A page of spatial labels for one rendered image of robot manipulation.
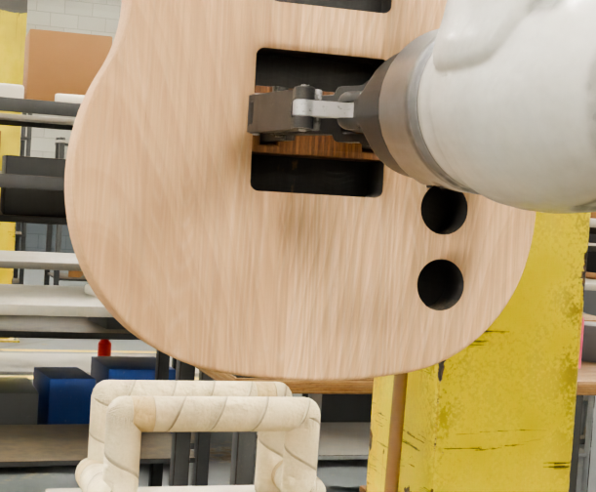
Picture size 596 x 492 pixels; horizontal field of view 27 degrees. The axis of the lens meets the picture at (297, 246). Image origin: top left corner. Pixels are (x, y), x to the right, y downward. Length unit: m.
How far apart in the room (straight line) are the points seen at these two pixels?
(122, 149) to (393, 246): 0.21
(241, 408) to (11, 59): 8.87
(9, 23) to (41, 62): 4.17
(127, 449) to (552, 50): 0.69
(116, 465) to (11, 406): 4.72
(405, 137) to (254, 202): 0.25
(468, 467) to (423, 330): 1.23
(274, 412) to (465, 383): 1.00
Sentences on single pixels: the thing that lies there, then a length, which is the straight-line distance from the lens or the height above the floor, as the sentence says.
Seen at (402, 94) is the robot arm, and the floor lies 1.46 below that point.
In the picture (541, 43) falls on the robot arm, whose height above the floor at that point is 1.47.
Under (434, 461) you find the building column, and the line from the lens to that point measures 2.10.
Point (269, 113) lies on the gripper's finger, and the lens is 0.77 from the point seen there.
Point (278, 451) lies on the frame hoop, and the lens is 1.22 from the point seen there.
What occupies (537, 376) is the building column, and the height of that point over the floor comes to 1.10.
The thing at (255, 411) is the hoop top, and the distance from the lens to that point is 1.12.
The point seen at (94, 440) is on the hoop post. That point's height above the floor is 1.16.
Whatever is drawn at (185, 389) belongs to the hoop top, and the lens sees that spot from 1.18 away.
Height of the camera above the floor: 1.41
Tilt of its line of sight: 3 degrees down
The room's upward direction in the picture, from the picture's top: 4 degrees clockwise
